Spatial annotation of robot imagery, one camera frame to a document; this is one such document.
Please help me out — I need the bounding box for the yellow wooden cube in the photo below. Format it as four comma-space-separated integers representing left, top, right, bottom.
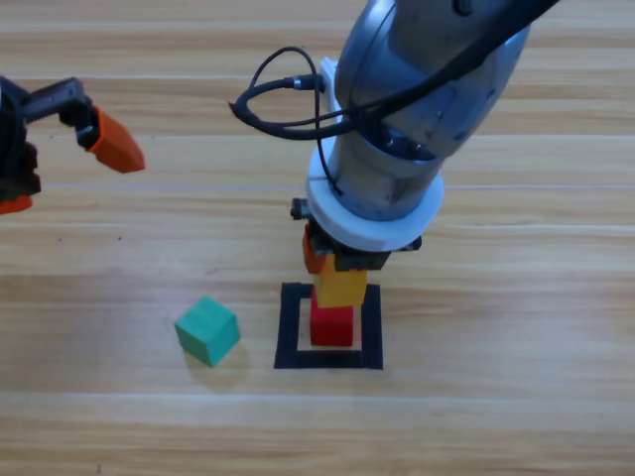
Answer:
313, 257, 369, 308

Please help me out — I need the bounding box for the thick black camera cable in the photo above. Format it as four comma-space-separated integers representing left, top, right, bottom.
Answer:
226, 0, 565, 143

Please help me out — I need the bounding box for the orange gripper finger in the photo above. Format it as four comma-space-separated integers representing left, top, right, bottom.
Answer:
84, 105, 147, 175
302, 223, 329, 275
0, 194, 34, 216

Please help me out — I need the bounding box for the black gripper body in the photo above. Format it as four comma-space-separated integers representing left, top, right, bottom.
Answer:
290, 197, 424, 273
0, 76, 98, 202

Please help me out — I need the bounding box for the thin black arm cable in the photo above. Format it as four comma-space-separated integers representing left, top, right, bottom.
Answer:
251, 46, 346, 197

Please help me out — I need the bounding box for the red wooden cube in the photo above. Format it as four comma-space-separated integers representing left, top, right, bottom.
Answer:
310, 290, 355, 347

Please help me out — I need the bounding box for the green wooden cube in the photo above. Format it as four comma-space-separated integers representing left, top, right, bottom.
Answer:
174, 296, 241, 369

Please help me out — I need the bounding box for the black tape square outline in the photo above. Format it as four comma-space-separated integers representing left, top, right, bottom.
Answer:
273, 282, 385, 371

